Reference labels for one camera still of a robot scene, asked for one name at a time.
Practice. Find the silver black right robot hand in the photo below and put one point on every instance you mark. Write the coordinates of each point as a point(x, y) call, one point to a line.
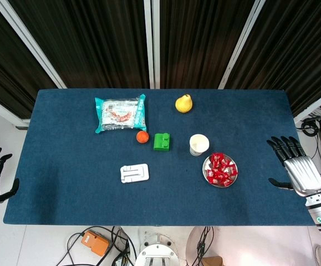
point(304, 174)

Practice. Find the round metal plate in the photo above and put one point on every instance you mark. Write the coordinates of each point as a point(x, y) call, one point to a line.
point(204, 169)

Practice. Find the white paper cup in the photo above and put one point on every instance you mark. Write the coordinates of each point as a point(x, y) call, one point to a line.
point(199, 142)

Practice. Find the blue felt table cloth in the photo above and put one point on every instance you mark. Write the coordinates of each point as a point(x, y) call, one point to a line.
point(66, 180)

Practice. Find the orange control box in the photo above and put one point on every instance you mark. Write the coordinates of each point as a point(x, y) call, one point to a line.
point(95, 243)

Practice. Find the brown cardboard box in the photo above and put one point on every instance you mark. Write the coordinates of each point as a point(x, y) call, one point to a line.
point(213, 261)

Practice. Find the grey round floor disc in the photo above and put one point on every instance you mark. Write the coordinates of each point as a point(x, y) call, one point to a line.
point(193, 243)

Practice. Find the yellow pear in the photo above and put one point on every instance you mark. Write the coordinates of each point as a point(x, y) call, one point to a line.
point(183, 105)

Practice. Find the green toy block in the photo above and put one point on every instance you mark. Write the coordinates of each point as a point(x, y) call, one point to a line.
point(160, 144)

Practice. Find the teal noodle packet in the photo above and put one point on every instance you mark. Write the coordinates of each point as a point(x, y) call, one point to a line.
point(118, 113)

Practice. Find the white folding phone stand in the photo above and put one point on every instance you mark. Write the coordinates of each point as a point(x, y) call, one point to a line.
point(140, 174)

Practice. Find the orange ball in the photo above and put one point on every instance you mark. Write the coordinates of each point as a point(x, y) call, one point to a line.
point(142, 137)

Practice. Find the white robot torso base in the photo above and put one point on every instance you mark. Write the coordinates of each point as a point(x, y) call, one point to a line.
point(157, 253)

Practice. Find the white frame post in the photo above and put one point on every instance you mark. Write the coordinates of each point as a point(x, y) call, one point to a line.
point(240, 44)
point(29, 44)
point(148, 41)
point(315, 106)
point(5, 110)
point(156, 41)

